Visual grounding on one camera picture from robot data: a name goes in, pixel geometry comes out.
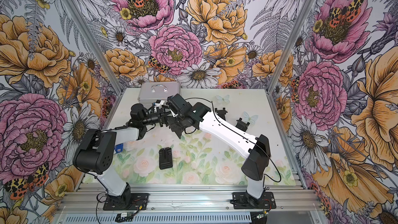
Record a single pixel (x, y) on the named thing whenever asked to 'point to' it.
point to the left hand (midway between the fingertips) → (177, 115)
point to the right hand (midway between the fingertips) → (174, 126)
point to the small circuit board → (125, 214)
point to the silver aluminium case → (151, 92)
